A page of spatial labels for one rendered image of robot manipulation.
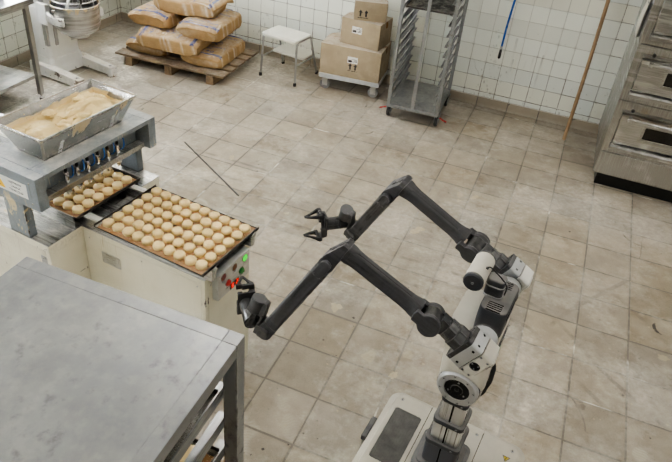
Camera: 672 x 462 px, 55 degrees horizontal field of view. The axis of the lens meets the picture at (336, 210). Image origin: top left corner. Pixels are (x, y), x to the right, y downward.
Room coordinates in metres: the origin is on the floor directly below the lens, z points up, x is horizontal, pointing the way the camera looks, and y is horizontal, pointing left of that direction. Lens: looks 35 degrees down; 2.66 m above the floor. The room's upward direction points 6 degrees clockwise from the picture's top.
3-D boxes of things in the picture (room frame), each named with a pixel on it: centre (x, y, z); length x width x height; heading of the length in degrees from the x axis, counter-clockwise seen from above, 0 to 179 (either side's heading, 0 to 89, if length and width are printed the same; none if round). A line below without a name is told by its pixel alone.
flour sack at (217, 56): (6.22, 1.38, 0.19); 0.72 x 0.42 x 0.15; 166
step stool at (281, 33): (6.23, 0.63, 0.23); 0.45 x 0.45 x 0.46; 63
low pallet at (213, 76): (6.30, 1.67, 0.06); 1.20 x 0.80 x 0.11; 74
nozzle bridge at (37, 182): (2.54, 1.22, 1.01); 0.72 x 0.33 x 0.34; 156
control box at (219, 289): (2.18, 0.43, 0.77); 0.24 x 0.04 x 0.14; 156
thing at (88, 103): (2.54, 1.22, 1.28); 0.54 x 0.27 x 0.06; 156
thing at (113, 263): (2.33, 0.76, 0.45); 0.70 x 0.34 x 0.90; 66
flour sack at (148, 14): (6.40, 1.91, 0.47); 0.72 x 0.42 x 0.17; 162
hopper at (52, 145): (2.54, 1.22, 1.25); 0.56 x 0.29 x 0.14; 156
